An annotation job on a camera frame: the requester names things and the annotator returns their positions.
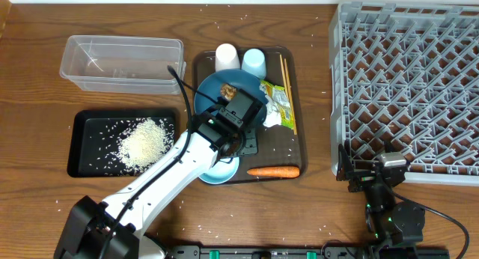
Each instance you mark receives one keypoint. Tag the light blue bowl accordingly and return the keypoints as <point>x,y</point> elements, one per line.
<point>222,171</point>

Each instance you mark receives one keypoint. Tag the brown food scrap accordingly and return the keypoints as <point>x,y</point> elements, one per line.
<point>228,92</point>

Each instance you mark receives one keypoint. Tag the white rice pile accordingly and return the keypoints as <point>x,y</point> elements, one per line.
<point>128,146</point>

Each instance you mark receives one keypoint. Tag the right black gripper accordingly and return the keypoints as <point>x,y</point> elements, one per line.
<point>346,172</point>

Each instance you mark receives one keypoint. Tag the wooden chopstick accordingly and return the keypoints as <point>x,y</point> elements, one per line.
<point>284,79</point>
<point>290,96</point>

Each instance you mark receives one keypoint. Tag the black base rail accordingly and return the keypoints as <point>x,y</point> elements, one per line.
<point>326,252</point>

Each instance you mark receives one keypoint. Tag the right wooden chopstick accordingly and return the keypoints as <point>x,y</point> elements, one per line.
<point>290,96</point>

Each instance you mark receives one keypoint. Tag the dark brown serving tray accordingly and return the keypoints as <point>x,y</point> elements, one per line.
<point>276,145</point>

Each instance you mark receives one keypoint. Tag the dark blue plate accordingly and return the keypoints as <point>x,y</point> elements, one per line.
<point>208,92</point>

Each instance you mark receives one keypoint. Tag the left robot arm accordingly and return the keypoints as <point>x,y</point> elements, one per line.
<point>115,227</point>

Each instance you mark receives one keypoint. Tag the black waste tray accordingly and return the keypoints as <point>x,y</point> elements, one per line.
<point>88,120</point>

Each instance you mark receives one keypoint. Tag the grey dishwasher rack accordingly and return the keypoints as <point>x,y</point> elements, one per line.
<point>407,74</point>

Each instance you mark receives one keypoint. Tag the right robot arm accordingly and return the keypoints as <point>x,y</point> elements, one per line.
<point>397,226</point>

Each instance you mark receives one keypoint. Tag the white plastic cup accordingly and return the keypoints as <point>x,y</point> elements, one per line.
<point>226,57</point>

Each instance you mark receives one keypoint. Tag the left wooden chopstick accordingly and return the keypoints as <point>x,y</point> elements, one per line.
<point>284,79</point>

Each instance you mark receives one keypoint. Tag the light blue plastic cup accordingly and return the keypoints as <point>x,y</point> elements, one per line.
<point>254,62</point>

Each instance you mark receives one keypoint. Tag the green yellow snack wrapper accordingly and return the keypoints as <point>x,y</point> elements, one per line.
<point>277,94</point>

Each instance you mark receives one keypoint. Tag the crumpled white tissue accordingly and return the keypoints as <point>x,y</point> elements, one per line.
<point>273,115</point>

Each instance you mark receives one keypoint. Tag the clear plastic bin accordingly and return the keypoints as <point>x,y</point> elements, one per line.
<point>118,64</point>

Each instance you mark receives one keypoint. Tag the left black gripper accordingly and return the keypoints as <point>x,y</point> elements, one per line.
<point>254,148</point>

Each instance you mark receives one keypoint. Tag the orange carrot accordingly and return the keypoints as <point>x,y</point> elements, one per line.
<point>275,171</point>

